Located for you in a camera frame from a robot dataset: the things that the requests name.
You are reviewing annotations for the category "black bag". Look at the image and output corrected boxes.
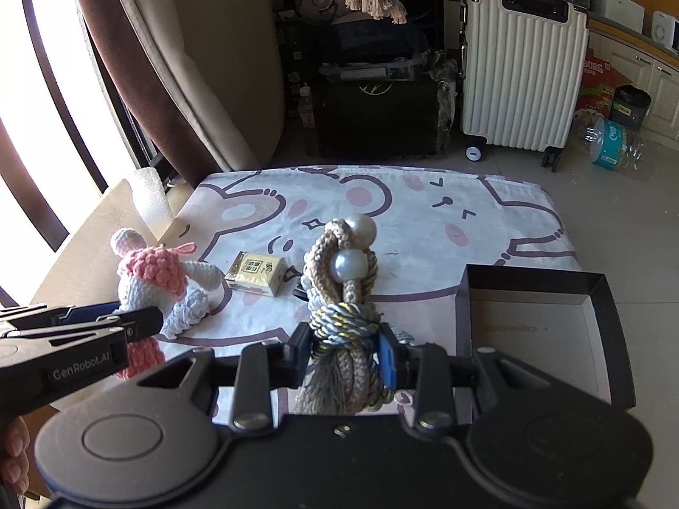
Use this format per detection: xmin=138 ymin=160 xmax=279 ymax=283
xmin=312 ymin=18 xmax=443 ymax=81

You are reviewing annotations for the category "white ribbed suitcase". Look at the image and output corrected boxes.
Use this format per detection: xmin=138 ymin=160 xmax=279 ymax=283
xmin=457 ymin=0 xmax=591 ymax=173

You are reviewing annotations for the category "beige curtain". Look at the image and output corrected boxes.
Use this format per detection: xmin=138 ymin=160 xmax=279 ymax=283
xmin=101 ymin=0 xmax=290 ymax=173

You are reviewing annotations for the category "black cardboard box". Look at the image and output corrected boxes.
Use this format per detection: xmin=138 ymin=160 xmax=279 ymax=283
xmin=455 ymin=263 xmax=637 ymax=410

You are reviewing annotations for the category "black hard case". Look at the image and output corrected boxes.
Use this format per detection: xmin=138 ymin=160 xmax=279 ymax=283
xmin=317 ymin=75 xmax=458 ymax=159

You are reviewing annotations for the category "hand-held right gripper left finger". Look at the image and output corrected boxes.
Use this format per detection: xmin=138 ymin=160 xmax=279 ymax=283
xmin=135 ymin=323 xmax=314 ymax=433

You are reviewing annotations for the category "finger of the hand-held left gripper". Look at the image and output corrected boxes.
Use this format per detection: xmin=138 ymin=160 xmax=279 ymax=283
xmin=0 ymin=301 xmax=124 ymax=330
xmin=0 ymin=306 xmax=163 ymax=341

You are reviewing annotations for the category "brown curtain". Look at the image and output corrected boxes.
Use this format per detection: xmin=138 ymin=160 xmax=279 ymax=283
xmin=66 ymin=0 xmax=226 ymax=187

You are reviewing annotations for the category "red cardboard box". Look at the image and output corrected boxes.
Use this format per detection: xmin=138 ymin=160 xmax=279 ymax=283
xmin=577 ymin=48 xmax=633 ymax=118

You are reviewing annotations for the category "person's left hand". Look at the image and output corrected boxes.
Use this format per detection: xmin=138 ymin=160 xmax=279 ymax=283
xmin=0 ymin=416 xmax=31 ymax=496

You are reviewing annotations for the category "plastic drink bottle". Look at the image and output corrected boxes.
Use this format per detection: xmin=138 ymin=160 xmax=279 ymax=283
xmin=297 ymin=84 xmax=315 ymax=129

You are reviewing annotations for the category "cream cabinet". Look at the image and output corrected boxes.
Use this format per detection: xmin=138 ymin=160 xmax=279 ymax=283
xmin=585 ymin=24 xmax=679 ymax=145

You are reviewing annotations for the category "large water bottle on floor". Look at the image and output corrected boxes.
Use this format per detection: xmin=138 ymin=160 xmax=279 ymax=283
xmin=574 ymin=115 xmax=646 ymax=172

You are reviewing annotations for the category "clear plastic storage box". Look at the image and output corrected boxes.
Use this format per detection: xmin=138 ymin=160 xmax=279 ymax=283
xmin=318 ymin=52 xmax=428 ymax=84

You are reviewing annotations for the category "white box appliance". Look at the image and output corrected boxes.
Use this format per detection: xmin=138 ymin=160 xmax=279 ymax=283
xmin=650 ymin=9 xmax=676 ymax=44

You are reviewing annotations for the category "black window railing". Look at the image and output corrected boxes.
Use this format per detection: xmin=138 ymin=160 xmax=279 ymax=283
xmin=0 ymin=0 xmax=176 ymax=308

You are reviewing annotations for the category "pink white crochet doll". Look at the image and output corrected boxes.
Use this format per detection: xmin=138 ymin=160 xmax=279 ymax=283
xmin=109 ymin=227 xmax=224 ymax=381

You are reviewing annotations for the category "yellow tissue packet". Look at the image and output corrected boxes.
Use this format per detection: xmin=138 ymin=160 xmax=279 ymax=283
xmin=223 ymin=251 xmax=288 ymax=298

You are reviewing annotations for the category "black printed carton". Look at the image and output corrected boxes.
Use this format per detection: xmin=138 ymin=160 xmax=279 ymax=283
xmin=275 ymin=9 xmax=320 ymax=120

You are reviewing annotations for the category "white bubble wrap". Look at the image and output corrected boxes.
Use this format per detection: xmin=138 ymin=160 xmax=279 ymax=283
xmin=127 ymin=166 xmax=176 ymax=230

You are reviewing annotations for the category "beige pearl rope tieback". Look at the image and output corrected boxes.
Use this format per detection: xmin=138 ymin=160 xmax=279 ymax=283
xmin=301 ymin=213 xmax=382 ymax=415

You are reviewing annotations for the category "bear print blanket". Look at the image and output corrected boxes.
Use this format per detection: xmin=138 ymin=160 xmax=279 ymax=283
xmin=50 ymin=164 xmax=580 ymax=425

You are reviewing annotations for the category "black trash bin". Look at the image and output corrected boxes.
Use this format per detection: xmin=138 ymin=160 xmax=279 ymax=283
xmin=609 ymin=84 xmax=653 ymax=131

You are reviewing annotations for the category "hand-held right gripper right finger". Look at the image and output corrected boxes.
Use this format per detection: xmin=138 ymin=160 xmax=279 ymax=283
xmin=374 ymin=329 xmax=536 ymax=431

